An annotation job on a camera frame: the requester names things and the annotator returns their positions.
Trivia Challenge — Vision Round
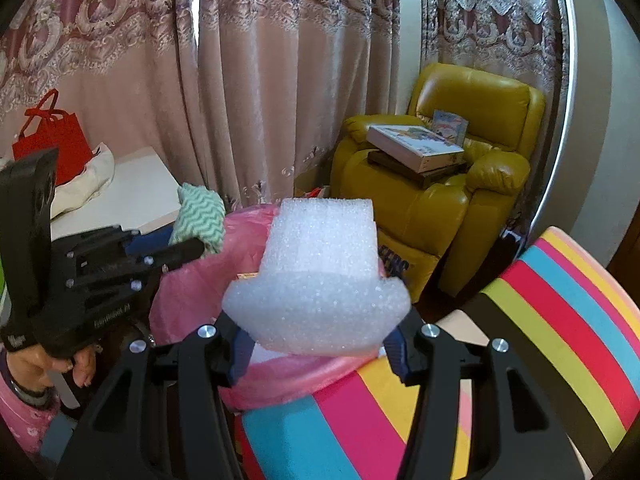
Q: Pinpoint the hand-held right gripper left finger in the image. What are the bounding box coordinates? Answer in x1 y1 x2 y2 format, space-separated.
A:
55 310 253 480

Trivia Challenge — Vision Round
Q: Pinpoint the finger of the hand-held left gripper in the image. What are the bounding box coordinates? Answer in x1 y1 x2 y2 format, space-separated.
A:
122 231 177 259
124 238 207 294

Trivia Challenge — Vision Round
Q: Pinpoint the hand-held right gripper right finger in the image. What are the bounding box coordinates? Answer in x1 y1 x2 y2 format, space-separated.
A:
381 309 587 480

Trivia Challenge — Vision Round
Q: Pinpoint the green chevron cloth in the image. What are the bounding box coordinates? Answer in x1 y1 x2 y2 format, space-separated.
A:
169 182 227 255

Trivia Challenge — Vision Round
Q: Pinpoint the pink trash bag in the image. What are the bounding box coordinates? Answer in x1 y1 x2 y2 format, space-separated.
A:
149 204 401 411

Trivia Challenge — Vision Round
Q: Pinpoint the white foam block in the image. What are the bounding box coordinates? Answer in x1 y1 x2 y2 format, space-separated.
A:
221 197 412 358

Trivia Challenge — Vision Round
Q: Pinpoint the person's left forearm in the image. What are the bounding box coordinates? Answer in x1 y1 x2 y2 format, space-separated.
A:
0 350 76 461

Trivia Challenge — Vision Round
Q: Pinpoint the person's left hand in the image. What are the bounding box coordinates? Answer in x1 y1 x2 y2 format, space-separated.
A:
15 340 104 391

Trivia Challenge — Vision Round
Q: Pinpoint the white side table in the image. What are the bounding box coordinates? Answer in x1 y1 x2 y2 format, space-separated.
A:
50 147 183 241

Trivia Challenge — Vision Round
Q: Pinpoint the cream cloth bag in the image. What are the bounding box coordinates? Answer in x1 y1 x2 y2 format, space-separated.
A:
50 144 116 220

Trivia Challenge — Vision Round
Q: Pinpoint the yellow leather armchair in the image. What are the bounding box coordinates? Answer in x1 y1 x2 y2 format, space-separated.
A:
330 62 546 298

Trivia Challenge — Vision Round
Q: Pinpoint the red gift bag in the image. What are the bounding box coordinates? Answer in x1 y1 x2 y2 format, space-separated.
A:
12 89 93 187

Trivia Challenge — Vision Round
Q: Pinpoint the dark flat box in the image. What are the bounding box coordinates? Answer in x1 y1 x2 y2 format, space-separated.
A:
367 150 468 190

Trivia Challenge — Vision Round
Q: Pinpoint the colourful printed flat box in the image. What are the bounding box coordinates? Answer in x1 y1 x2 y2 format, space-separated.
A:
366 125 466 172

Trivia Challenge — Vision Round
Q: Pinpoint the pink embroidered curtain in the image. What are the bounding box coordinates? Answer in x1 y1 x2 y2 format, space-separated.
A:
197 0 402 211
0 0 205 211
420 0 567 161

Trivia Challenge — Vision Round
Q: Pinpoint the small blue printed box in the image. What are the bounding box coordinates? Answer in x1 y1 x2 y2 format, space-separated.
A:
431 109 470 145

